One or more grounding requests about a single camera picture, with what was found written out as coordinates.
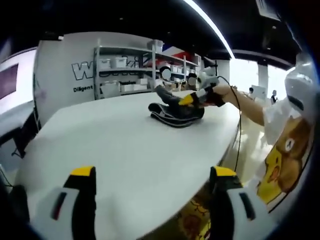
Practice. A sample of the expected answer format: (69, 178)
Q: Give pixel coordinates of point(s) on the grey side desk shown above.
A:
(17, 125)

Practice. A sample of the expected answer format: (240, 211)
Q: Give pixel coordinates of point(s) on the white lettered partition panel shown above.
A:
(62, 72)

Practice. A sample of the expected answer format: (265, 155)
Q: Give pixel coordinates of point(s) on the row of white storage bins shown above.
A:
(117, 62)

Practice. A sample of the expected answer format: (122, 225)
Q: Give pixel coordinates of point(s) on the grey metal shelf rack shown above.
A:
(140, 72)

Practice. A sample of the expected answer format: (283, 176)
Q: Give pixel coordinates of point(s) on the red blue wall banner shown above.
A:
(177, 50)

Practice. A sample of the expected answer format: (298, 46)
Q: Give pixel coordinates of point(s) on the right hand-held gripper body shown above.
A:
(208, 81)

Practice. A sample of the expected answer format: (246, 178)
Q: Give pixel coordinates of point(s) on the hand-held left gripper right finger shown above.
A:
(235, 215)

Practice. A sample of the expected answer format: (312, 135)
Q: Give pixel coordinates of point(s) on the white chest device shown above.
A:
(298, 82)

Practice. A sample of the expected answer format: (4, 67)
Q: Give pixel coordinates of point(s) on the black monitor on stand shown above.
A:
(211, 64)

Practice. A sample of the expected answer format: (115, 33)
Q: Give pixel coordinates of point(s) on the long ceiling light strip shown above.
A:
(212, 25)

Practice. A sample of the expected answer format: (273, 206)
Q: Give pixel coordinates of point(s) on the white table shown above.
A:
(112, 150)

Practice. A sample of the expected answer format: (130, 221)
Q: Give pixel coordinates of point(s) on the large white display screen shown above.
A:
(15, 80)

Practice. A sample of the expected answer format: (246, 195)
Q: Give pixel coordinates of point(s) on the dark grey towel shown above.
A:
(175, 117)

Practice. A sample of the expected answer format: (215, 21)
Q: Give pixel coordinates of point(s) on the person's right hand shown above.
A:
(221, 91)

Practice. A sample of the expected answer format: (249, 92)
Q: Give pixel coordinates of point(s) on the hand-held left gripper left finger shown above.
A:
(67, 212)

